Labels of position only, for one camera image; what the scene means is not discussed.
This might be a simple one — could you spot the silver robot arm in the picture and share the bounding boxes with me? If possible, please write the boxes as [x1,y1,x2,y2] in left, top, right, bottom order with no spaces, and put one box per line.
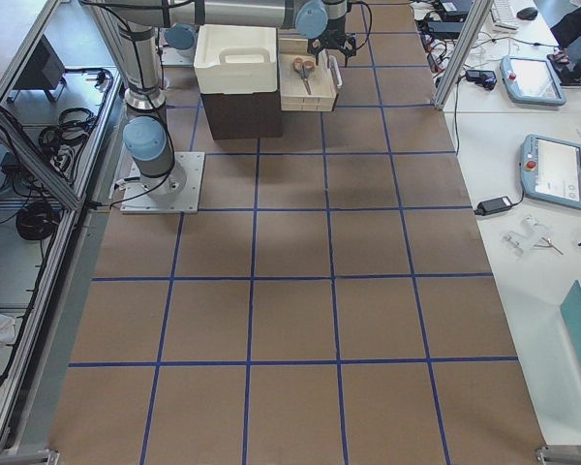
[91,1,357,180]

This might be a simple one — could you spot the orange handled scissors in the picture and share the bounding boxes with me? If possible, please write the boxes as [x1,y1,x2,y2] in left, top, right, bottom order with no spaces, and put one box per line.
[292,57,315,95]

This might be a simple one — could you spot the blue teach pendant near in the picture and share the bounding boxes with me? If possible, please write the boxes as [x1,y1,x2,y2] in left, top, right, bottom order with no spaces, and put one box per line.
[520,135,581,210]

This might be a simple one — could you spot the white plastic tray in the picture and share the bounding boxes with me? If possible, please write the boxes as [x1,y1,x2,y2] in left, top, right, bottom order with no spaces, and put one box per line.
[194,24,278,95]

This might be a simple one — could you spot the blue teach pendant far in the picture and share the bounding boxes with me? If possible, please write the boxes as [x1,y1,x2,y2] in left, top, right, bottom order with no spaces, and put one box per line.
[500,56,566,107]

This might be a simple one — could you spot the blue teach pendant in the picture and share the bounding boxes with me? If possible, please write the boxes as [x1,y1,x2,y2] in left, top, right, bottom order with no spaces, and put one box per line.
[520,135,581,210]
[500,56,566,107]

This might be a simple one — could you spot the black power adapter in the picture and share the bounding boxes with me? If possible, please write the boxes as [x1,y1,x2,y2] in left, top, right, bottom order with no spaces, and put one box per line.
[474,196,513,216]

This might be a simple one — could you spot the aluminium frame post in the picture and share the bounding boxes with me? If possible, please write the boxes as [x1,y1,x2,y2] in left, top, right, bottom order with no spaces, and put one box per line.
[433,0,493,110]

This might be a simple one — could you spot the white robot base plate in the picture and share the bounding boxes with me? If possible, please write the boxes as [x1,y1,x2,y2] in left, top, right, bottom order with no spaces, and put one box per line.
[119,152,205,214]

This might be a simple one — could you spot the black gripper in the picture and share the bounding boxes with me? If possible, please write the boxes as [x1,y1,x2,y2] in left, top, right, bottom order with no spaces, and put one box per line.
[307,16,357,67]

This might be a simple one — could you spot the brown paper table cover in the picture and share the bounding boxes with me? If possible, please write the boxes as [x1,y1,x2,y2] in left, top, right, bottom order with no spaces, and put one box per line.
[49,1,542,464]

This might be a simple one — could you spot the dark brown wooden cabinet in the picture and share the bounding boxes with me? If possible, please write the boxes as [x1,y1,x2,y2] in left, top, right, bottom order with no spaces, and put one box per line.
[201,90,283,140]

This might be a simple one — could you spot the light wooden drawer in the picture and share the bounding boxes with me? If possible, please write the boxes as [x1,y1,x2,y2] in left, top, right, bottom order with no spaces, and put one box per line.
[278,37,343,112]

